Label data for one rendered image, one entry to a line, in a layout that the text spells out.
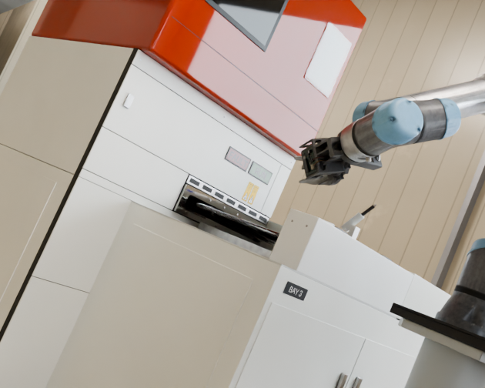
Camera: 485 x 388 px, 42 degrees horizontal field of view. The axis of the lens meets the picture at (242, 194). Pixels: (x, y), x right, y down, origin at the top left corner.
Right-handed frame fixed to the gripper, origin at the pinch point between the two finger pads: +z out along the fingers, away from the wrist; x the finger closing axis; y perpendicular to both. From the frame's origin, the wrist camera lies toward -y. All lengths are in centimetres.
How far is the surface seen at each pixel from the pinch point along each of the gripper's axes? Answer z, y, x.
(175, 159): 66, 4, -23
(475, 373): -3, -30, 49
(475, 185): 138, -200, -19
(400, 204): 192, -191, -22
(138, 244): 60, 22, 3
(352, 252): 22.5, -23.4, 16.8
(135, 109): 54, 19, -36
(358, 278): 27.4, -27.0, 23.5
